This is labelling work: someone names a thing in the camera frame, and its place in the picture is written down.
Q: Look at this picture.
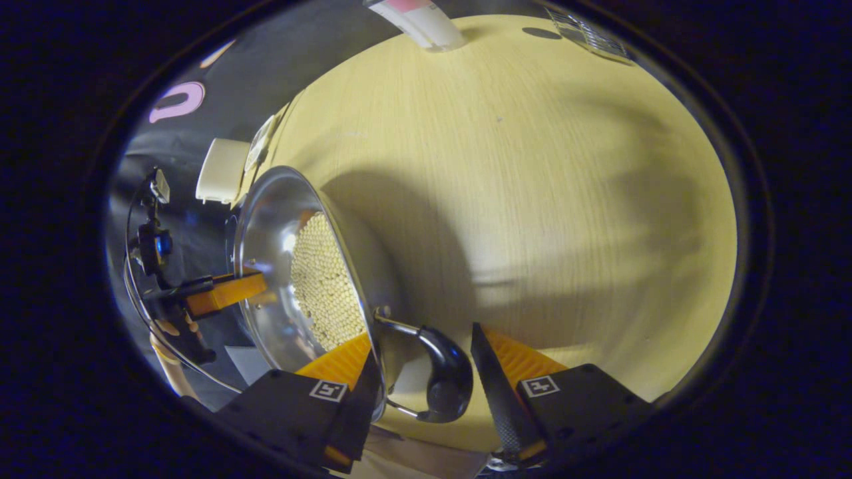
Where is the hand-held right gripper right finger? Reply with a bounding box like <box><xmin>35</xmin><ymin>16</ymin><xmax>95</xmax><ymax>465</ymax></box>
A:
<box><xmin>470</xmin><ymin>323</ymin><xmax>656</xmax><ymax>466</ymax></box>

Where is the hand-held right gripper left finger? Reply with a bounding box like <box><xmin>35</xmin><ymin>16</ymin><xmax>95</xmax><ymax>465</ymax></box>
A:
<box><xmin>213</xmin><ymin>333</ymin><xmax>385</xmax><ymax>474</ymax></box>

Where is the stainless steel pot with beans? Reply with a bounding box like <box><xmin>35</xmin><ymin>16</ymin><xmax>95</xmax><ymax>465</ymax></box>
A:
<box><xmin>233</xmin><ymin>166</ymin><xmax>475</xmax><ymax>424</ymax></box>

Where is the white toaster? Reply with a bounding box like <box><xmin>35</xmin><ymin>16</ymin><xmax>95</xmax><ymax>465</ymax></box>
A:
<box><xmin>196</xmin><ymin>138</ymin><xmax>251</xmax><ymax>204</ymax></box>

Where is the white divided bean dish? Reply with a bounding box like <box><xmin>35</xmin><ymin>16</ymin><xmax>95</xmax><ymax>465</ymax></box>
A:
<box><xmin>244</xmin><ymin>114</ymin><xmax>277</xmax><ymax>172</ymax></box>

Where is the white bottle with red label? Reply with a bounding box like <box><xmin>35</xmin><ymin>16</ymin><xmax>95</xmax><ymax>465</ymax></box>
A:
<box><xmin>365</xmin><ymin>0</ymin><xmax>467</xmax><ymax>52</ymax></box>

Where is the small wire basket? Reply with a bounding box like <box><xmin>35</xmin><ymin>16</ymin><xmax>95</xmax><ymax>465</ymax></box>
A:
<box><xmin>542</xmin><ymin>5</ymin><xmax>633</xmax><ymax>65</ymax></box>

